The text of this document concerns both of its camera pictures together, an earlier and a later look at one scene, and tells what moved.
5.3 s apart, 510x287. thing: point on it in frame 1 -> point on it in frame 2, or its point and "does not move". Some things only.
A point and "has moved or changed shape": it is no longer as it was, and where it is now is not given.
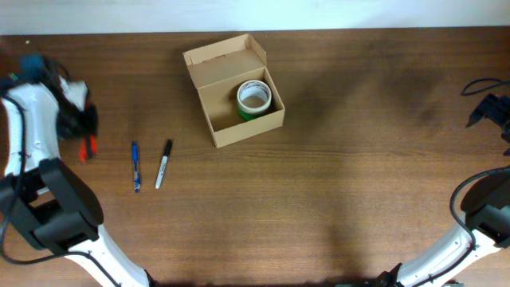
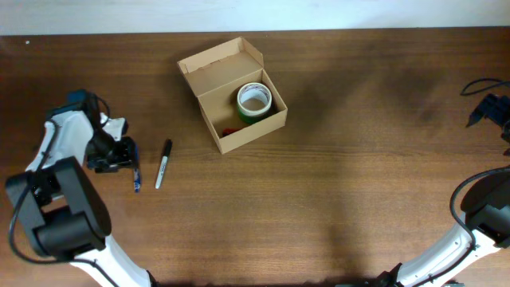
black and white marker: x=168 y=146 does not move
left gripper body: x=74 y=123 -> x=104 y=151
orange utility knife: x=88 y=146 has moved or changed shape
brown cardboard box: x=219 y=69 has moved or changed shape
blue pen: x=136 y=175 does not move
